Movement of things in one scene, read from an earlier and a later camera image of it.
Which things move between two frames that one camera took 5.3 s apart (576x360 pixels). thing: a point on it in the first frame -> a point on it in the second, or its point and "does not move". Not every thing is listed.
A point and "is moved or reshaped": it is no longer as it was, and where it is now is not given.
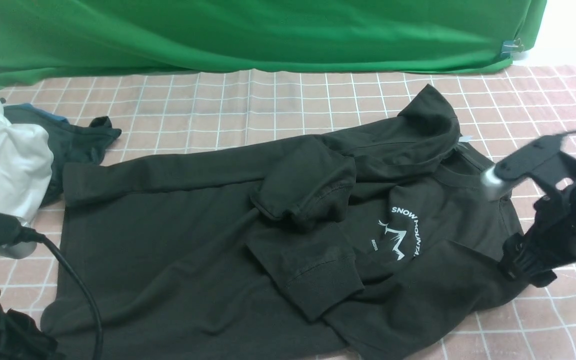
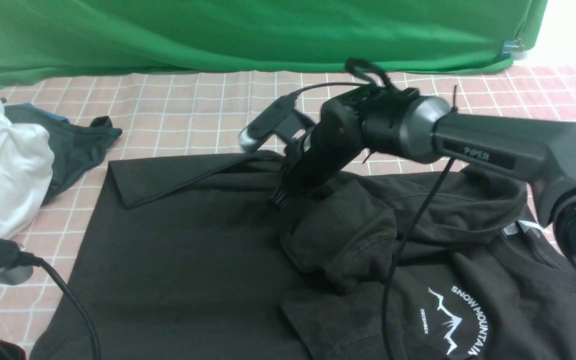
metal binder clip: [509, 46] does not move
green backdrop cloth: [11, 39] does not move
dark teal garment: [70, 142] does not move
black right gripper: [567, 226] -> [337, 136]
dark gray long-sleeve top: [336, 247] is moved or reshaped
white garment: [9, 163] does not move
